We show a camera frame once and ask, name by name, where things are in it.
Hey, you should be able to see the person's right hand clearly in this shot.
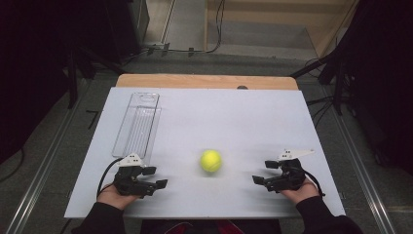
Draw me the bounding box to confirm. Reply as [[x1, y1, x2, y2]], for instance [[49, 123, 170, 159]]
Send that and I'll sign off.
[[280, 177, 321, 206]]

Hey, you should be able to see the person's left hand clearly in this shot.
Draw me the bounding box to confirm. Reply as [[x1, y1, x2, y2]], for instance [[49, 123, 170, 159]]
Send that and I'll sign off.
[[96, 182, 142, 211]]

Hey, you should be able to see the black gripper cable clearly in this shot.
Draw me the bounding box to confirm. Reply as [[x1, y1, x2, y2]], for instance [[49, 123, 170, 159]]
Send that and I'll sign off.
[[95, 157, 124, 198], [301, 169, 326, 200]]

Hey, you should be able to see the clear plastic container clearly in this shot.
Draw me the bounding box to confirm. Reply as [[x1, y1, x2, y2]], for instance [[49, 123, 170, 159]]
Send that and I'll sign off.
[[111, 92, 163, 165]]

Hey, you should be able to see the wooden platform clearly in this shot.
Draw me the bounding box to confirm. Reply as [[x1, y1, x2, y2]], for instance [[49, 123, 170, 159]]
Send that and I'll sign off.
[[203, 0, 359, 60]]

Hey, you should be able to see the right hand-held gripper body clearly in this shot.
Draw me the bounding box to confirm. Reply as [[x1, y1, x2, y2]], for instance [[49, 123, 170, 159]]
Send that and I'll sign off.
[[264, 148, 317, 193]]

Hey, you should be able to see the metal floor rail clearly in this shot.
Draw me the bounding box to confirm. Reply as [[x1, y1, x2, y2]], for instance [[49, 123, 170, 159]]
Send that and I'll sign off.
[[319, 86, 397, 234], [4, 79, 91, 234]]

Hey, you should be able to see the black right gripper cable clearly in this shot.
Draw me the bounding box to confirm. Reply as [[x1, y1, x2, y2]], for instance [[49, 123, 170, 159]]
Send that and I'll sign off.
[[301, 169, 326, 200]]

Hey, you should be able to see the wooden table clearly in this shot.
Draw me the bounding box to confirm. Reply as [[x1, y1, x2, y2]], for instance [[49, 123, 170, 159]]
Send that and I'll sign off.
[[115, 73, 299, 92]]

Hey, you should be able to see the black curtain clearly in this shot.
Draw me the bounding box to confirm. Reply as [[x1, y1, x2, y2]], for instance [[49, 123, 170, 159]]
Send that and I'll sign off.
[[324, 0, 413, 176], [0, 0, 113, 165]]

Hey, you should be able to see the white board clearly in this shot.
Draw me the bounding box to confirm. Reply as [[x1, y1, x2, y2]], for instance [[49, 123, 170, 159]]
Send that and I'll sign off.
[[63, 86, 347, 219]]

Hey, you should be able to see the black tripod stand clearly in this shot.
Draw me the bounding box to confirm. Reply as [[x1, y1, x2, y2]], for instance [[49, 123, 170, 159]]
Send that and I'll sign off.
[[289, 52, 350, 117]]

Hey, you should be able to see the yellow tennis ball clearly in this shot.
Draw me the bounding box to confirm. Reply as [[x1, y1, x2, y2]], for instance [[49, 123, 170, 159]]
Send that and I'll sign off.
[[199, 148, 223, 174]]

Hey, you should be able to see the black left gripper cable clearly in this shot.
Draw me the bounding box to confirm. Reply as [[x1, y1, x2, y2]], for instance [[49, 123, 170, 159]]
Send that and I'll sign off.
[[95, 157, 124, 198]]

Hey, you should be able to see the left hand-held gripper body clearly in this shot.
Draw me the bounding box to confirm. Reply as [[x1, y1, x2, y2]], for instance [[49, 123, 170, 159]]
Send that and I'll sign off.
[[112, 153, 158, 199]]

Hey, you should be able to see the dark cabinet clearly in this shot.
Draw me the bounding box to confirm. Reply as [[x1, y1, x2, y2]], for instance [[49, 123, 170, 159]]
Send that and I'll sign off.
[[103, 0, 151, 64]]

